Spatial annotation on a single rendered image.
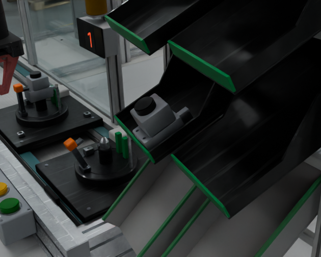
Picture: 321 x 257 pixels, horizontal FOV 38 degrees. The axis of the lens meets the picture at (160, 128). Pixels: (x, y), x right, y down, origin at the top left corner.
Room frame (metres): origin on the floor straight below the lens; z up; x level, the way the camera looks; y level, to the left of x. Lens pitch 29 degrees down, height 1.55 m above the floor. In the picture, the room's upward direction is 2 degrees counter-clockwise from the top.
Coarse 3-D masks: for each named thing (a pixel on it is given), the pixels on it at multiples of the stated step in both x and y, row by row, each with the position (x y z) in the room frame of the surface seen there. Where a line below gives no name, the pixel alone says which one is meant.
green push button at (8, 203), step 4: (4, 200) 0.77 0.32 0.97; (8, 200) 0.77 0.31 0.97; (12, 200) 0.77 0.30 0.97; (16, 200) 0.77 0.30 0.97; (0, 204) 0.76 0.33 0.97; (4, 204) 0.76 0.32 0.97; (8, 204) 0.76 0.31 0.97; (12, 204) 0.76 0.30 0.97; (16, 204) 0.76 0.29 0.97; (0, 208) 0.75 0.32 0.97; (4, 208) 0.75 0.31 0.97; (8, 208) 0.75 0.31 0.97; (12, 208) 0.75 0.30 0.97; (16, 208) 0.75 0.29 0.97; (4, 212) 0.74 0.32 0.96; (8, 212) 0.74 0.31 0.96; (12, 212) 0.75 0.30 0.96
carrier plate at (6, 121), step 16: (0, 112) 1.18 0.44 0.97; (80, 112) 1.16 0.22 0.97; (0, 128) 1.09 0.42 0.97; (16, 128) 1.08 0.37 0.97; (32, 128) 1.08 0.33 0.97; (48, 128) 1.08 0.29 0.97; (64, 128) 1.07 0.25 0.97; (80, 128) 1.08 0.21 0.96; (16, 144) 1.00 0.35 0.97; (32, 144) 1.01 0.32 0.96
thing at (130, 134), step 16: (176, 64) 0.71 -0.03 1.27; (160, 80) 0.70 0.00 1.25; (176, 80) 0.71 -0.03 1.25; (192, 80) 0.71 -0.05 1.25; (208, 80) 0.69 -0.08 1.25; (144, 96) 0.69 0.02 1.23; (160, 96) 0.70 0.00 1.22; (176, 96) 0.68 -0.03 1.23; (192, 96) 0.66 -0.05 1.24; (208, 96) 0.59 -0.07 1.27; (224, 96) 0.60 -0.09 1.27; (128, 112) 0.67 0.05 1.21; (176, 112) 0.64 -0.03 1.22; (192, 112) 0.63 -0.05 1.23; (208, 112) 0.59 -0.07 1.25; (128, 128) 0.65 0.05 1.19; (192, 128) 0.58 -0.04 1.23; (160, 144) 0.56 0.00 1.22; (176, 144) 0.57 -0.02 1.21; (160, 160) 0.56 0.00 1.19
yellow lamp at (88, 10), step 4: (88, 0) 1.08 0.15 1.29; (92, 0) 1.07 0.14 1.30; (96, 0) 1.07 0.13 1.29; (100, 0) 1.08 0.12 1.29; (104, 0) 1.09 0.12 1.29; (88, 4) 1.08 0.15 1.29; (92, 4) 1.07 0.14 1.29; (96, 4) 1.07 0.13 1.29; (100, 4) 1.08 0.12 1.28; (104, 4) 1.08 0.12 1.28; (88, 8) 1.08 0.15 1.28; (92, 8) 1.07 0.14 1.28; (96, 8) 1.07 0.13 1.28; (100, 8) 1.08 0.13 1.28; (104, 8) 1.08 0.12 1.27; (88, 12) 1.08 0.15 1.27; (92, 12) 1.07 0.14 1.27; (96, 12) 1.07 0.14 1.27; (100, 12) 1.08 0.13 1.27; (104, 12) 1.08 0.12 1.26
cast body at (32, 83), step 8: (32, 72) 1.16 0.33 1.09; (40, 72) 1.16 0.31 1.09; (32, 80) 1.13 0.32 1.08; (40, 80) 1.14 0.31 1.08; (48, 80) 1.15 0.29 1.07; (32, 88) 1.13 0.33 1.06; (40, 88) 1.13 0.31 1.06; (48, 88) 1.15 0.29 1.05; (32, 96) 1.12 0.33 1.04; (40, 96) 1.13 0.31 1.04; (48, 96) 1.14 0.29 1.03
